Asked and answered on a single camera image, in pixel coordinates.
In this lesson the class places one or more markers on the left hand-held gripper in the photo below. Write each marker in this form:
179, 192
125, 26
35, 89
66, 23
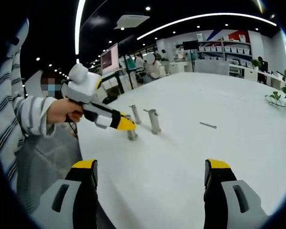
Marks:
82, 83

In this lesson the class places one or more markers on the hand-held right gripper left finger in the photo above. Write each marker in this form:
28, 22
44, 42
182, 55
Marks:
69, 198

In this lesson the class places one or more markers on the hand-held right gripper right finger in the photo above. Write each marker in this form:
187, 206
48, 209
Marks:
231, 198

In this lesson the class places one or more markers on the silver metal pin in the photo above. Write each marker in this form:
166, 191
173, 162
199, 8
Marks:
132, 134
135, 115
155, 124

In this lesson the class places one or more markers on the silver cotter pin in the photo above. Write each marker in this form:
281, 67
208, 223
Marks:
207, 125
145, 110

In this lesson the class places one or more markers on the person's left forearm striped sleeve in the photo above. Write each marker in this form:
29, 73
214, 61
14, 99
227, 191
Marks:
32, 114

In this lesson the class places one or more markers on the large display screen on stand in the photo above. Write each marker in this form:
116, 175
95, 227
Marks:
109, 59

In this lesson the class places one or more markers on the person's body striped clothing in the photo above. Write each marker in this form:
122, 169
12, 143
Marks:
16, 148

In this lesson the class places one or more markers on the square ceiling air vent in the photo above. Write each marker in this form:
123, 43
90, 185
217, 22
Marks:
131, 21

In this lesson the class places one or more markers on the white storage shelf with bins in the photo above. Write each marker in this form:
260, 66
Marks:
225, 48

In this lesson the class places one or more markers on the small green potted plant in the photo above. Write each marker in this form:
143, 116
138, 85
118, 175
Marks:
256, 63

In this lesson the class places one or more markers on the black wall monitor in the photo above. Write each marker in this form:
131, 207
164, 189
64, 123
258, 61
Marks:
190, 44

